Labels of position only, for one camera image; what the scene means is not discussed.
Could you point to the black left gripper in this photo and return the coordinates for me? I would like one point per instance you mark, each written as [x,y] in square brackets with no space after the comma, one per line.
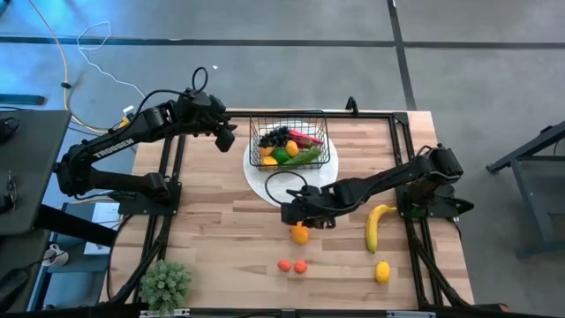
[203,110]

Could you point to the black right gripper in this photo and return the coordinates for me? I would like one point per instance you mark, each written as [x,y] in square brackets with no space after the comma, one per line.
[311,205]

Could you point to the yellow-orange mango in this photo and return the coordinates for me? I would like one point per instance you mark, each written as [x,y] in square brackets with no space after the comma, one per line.
[265,150]

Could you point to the black grape bunch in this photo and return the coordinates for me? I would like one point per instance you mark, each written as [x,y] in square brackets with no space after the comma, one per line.
[274,137]

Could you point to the yellow lemon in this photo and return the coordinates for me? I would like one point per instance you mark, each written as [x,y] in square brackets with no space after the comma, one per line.
[269,161]
[382,272]

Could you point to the small orange tangerine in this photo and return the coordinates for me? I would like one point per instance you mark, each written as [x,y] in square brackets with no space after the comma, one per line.
[300,267]
[284,265]

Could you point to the green lime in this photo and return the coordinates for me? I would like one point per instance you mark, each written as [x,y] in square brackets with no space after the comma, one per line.
[280,155]

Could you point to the small yellow-orange fruit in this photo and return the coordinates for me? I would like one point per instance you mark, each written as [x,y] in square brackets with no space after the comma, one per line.
[292,148]

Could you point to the green cucumber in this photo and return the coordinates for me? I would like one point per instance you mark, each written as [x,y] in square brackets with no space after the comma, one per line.
[303,156]

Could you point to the bright red chili pepper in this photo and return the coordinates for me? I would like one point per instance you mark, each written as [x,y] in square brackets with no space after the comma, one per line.
[306,136]

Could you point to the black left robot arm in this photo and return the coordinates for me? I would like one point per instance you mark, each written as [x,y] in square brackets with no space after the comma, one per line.
[110,148]

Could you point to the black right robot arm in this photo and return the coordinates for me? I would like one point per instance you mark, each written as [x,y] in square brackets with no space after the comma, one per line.
[388,176]

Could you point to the white round plate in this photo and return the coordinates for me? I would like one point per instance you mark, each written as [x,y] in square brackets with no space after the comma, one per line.
[260,185]

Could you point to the yellow banana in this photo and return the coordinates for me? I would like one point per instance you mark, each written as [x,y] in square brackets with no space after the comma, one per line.
[373,227]

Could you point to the white paper sheet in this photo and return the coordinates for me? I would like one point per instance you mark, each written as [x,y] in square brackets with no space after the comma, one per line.
[106,218]

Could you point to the artificial green plant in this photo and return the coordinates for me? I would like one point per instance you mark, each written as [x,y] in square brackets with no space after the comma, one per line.
[165,286]

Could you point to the black diagonal beam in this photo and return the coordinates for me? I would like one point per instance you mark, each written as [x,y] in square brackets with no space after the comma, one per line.
[75,225]

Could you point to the dark side table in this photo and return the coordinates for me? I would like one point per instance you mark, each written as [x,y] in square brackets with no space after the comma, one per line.
[35,154]

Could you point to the black flat bar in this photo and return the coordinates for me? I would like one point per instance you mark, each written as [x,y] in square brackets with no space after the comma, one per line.
[22,99]

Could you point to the white mug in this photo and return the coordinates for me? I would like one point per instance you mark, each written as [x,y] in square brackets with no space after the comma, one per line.
[55,256]

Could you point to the dark metal bench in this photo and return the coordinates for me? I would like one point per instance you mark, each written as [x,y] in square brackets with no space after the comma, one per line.
[529,185]

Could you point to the black aluminium table frame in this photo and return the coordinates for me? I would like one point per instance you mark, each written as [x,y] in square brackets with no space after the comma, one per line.
[395,132]

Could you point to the black frame clamp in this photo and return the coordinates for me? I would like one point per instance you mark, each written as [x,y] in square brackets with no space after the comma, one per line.
[351,104]

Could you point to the silver frame bracket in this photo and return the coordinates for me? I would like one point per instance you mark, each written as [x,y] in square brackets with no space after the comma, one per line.
[410,314]
[165,313]

